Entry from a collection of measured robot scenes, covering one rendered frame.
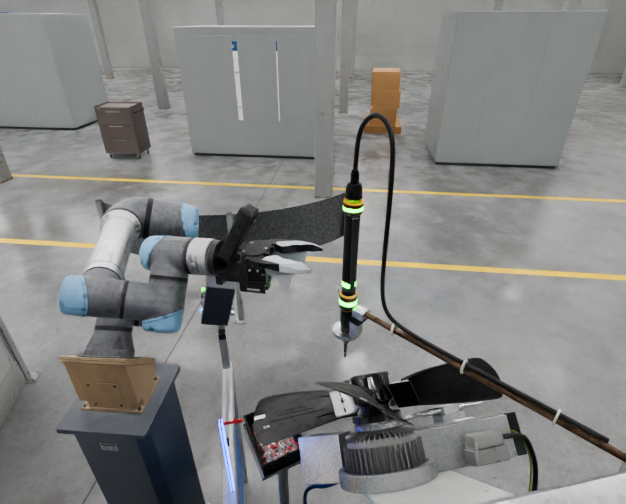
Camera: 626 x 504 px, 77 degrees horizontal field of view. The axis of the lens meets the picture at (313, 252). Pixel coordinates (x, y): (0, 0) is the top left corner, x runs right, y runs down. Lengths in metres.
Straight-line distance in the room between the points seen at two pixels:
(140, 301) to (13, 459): 2.29
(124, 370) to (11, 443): 1.77
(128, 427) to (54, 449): 1.46
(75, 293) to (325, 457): 0.86
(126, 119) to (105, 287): 6.94
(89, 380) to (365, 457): 0.90
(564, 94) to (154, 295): 7.11
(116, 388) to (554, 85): 6.99
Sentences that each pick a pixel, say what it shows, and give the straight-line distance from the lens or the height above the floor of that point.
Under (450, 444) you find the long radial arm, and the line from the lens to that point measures 1.31.
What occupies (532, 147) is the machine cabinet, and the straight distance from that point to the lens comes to 7.56.
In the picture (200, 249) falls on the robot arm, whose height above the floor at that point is 1.77.
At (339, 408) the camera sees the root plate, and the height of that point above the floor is 1.19.
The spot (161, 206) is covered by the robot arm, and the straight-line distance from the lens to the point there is 1.16.
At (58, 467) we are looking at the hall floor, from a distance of 2.88.
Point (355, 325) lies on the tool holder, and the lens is 0.98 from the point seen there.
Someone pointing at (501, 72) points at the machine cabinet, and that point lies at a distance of 7.13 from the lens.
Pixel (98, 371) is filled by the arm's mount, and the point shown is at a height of 1.19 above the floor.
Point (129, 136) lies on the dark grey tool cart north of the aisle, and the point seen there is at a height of 0.41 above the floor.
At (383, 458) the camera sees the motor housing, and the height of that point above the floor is 1.17.
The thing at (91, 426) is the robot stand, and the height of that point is 1.00.
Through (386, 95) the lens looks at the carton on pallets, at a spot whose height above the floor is 0.78.
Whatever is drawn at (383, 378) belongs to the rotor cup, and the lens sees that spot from 1.22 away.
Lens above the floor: 2.15
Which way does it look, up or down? 30 degrees down
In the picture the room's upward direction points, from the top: straight up
